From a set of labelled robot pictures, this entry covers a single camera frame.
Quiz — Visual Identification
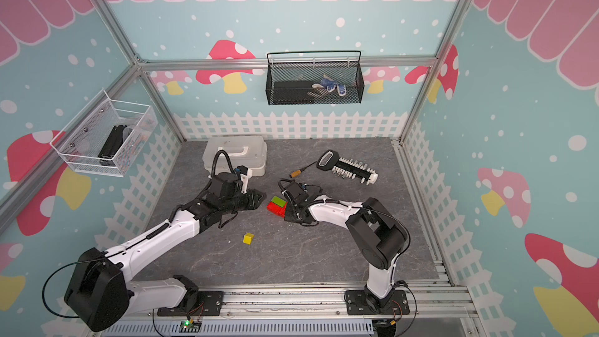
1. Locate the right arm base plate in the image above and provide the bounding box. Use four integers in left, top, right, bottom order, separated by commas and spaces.
344, 288, 410, 316

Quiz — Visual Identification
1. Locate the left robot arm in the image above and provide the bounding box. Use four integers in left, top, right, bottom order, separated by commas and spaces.
64, 189, 266, 332

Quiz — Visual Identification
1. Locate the small wooden-handled screwdriver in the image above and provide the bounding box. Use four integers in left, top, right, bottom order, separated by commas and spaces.
290, 162, 315, 179

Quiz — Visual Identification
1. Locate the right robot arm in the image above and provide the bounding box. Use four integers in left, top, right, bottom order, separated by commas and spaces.
284, 195, 411, 308

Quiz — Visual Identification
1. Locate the yellow small block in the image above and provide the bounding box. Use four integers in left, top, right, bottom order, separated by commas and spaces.
243, 233, 254, 245

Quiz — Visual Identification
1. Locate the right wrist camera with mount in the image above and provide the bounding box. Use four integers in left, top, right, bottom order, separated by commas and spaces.
278, 179, 309, 204

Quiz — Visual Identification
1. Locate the small green-lit circuit board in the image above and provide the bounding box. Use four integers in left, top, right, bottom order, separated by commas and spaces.
179, 320, 202, 333

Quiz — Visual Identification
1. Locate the blue white item in basket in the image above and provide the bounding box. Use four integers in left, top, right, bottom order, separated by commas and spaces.
310, 75, 347, 98

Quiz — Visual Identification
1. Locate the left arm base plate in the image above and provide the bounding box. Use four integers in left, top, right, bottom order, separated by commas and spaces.
158, 291, 224, 318

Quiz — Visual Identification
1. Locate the black box in white basket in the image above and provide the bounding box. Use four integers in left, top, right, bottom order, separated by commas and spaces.
98, 125, 133, 166

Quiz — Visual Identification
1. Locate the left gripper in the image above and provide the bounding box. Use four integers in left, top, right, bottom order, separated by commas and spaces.
221, 189, 267, 215

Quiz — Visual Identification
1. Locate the black wire wall basket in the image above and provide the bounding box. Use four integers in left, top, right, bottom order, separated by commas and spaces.
265, 50, 365, 105

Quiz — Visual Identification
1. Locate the white wire wall basket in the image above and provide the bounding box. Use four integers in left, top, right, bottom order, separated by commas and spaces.
50, 90, 158, 177

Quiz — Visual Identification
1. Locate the red block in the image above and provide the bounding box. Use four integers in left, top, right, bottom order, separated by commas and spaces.
267, 202, 286, 218

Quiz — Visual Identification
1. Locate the green rectangular block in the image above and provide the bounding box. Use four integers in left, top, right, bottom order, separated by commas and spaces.
271, 197, 287, 208

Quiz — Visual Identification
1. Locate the white plastic storage box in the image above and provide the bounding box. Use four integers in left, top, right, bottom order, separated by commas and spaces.
202, 136, 268, 177

